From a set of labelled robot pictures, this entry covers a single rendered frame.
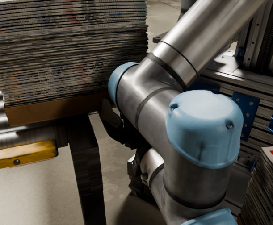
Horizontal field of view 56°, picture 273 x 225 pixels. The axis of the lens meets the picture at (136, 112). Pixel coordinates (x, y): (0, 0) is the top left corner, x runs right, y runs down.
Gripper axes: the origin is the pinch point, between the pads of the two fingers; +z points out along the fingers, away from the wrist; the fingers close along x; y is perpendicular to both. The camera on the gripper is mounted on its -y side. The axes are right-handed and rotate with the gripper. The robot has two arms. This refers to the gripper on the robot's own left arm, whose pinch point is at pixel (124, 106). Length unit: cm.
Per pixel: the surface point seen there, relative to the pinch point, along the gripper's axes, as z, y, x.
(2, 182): 68, -79, 52
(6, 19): -1.8, 21.1, 19.1
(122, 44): -2.3, 15.2, 0.7
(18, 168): 76, -79, 44
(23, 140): -5.1, -0.2, 21.5
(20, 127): 0.9, -1.0, 22.4
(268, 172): -27.5, 0.9, -15.2
